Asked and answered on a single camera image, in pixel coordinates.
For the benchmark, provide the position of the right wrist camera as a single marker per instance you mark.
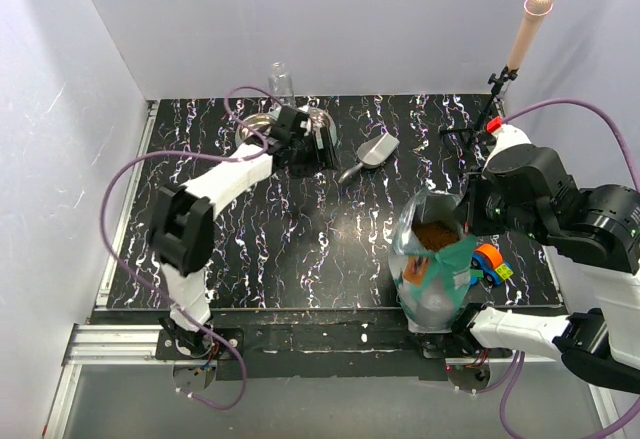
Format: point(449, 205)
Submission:
point(505, 136)

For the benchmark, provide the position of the clear water bottle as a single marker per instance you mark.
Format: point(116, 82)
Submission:
point(281, 84)

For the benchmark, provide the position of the teal dog food bag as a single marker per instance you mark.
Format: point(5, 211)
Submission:
point(430, 259)

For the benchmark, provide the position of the pink microphone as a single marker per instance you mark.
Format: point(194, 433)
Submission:
point(534, 12)

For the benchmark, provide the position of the teal double pet bowl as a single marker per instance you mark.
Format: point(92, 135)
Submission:
point(265, 123)

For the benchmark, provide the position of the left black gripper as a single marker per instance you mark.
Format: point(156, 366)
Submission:
point(326, 155)

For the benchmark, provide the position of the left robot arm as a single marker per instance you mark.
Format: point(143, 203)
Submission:
point(181, 233)

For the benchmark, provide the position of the orange blue toy car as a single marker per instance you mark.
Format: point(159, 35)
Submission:
point(489, 265)

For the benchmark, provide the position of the grey food scoop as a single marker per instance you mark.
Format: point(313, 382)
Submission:
point(371, 154)

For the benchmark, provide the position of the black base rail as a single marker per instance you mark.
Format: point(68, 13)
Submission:
point(323, 343)

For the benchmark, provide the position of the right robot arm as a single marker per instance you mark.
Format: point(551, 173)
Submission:
point(525, 188)

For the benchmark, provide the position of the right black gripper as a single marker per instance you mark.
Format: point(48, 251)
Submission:
point(476, 188)

